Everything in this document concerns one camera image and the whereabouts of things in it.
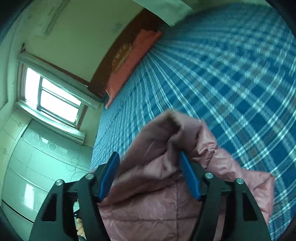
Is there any left window with frame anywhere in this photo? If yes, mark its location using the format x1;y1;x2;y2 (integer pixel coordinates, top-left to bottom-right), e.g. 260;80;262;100
17;63;87;129

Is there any dark wooden headboard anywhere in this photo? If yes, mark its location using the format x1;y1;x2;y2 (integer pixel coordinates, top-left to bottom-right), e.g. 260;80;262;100
88;9;168;99

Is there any pink quilted down jacket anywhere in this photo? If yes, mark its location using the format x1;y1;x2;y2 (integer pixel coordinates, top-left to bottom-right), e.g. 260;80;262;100
98;110;275;240

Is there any blue plaid bed sheet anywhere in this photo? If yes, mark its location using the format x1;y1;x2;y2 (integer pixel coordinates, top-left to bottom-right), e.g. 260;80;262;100
91;3;295;240

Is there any bare left hand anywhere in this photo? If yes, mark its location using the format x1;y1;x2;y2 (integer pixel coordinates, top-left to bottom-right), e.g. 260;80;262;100
76;218;86;238

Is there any white curtain beside headboard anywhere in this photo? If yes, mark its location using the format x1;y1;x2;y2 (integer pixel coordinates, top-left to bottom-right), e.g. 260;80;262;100
134;0;194;27

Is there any white patterned wardrobe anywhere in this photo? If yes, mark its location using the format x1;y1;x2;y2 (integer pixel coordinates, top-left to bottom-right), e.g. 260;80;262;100
1;109;92;240

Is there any orange red pillow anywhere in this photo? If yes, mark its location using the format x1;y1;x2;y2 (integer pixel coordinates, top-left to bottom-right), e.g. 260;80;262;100
105;30;162;108

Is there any white left window curtain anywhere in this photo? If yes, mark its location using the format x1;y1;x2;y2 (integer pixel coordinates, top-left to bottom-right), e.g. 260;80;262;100
17;52;101;109

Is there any white wall switch plate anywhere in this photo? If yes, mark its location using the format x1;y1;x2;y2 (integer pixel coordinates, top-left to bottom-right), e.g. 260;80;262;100
110;22;122;33

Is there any brown embroidered cushion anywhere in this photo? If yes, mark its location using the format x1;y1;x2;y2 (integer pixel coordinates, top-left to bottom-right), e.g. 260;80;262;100
112;43;132;73

